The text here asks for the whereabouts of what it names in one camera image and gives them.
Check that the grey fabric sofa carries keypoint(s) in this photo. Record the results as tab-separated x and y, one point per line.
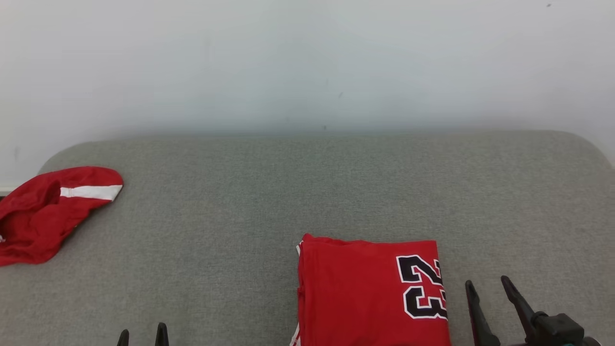
288	192

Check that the red jersey number 23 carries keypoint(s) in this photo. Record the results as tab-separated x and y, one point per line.
355	293

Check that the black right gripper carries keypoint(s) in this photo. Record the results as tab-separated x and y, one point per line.
562	331

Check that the red shorts with white stripe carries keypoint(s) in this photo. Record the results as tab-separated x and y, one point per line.
38	216

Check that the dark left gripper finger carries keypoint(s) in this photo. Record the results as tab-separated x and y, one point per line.
123	339
162	335

